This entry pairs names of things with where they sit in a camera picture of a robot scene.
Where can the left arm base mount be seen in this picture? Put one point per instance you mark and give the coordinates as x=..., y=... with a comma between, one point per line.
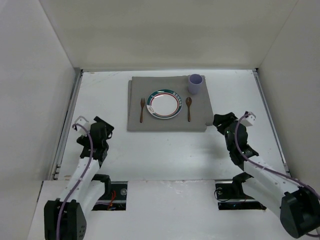
x=115, y=194

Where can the purple cup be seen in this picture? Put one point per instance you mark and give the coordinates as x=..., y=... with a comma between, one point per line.
x=194, y=83

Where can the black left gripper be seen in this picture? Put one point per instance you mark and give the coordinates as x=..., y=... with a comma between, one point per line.
x=104, y=124

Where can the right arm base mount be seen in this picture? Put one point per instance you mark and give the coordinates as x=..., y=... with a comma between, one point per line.
x=231, y=197

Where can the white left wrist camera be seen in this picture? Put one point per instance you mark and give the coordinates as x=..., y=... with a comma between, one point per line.
x=81, y=124

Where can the right aluminium table rail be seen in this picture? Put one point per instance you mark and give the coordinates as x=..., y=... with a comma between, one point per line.
x=270, y=120

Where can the left aluminium table rail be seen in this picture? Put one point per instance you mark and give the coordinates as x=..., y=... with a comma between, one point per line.
x=58, y=156

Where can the aluminium table rail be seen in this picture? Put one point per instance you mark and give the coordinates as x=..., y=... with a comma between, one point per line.
x=270, y=120
x=58, y=156

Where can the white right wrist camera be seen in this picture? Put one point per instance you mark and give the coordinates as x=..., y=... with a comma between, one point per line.
x=249, y=119

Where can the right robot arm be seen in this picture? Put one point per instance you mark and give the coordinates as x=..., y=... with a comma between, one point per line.
x=296, y=204

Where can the white plate green red rim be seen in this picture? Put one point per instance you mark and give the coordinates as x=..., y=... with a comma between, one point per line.
x=164, y=104

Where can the brown wooden fork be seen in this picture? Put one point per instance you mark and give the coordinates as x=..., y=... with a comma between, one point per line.
x=142, y=105

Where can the grey cloth placemat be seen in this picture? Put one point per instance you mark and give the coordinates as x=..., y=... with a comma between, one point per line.
x=201, y=111

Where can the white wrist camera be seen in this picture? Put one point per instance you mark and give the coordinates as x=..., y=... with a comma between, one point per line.
x=81, y=124
x=249, y=119

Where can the brown wooden spoon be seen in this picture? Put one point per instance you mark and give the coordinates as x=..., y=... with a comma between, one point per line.
x=188, y=102

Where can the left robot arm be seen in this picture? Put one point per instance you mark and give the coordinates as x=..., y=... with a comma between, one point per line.
x=65, y=218

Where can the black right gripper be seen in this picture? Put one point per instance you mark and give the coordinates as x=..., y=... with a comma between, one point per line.
x=223, y=120

